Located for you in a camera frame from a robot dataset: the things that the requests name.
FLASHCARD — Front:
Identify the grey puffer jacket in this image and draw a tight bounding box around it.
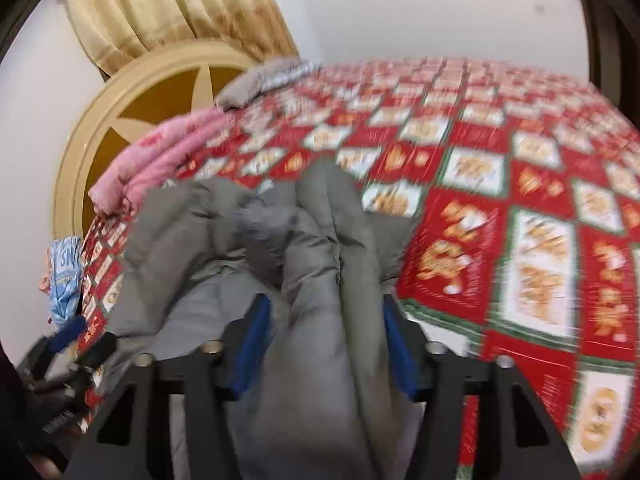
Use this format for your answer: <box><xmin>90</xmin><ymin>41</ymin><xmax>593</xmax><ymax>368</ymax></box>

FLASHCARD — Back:
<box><xmin>100</xmin><ymin>158</ymin><xmax>419</xmax><ymax>479</ymax></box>

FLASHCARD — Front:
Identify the blue printed cloth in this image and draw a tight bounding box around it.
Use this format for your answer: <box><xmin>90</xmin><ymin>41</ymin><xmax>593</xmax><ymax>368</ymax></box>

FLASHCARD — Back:
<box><xmin>39</xmin><ymin>236</ymin><xmax>82</xmax><ymax>327</ymax></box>

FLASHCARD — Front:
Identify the pink folded blanket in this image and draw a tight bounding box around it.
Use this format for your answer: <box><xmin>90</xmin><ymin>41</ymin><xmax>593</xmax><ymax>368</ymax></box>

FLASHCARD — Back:
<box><xmin>88</xmin><ymin>107</ymin><xmax>234</xmax><ymax>216</ymax></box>

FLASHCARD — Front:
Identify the red patterned bed quilt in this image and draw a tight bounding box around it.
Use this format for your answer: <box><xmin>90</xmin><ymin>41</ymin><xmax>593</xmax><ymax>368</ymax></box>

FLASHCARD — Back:
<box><xmin>78</xmin><ymin>58</ymin><xmax>639</xmax><ymax>479</ymax></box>

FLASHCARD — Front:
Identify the grey striped pillow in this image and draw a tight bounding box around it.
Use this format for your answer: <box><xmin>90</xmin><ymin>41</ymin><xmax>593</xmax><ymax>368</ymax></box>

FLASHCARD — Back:
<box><xmin>214</xmin><ymin>56</ymin><xmax>321</xmax><ymax>110</ymax></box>

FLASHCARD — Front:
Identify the cream round headboard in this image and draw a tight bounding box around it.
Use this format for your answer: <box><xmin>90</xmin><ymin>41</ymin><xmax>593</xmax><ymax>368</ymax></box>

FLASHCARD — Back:
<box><xmin>52</xmin><ymin>40</ymin><xmax>256</xmax><ymax>238</ymax></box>

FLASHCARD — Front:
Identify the beige curtain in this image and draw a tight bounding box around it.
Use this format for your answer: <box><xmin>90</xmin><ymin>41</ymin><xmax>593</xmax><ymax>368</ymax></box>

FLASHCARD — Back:
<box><xmin>65</xmin><ymin>0</ymin><xmax>298</xmax><ymax>76</ymax></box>

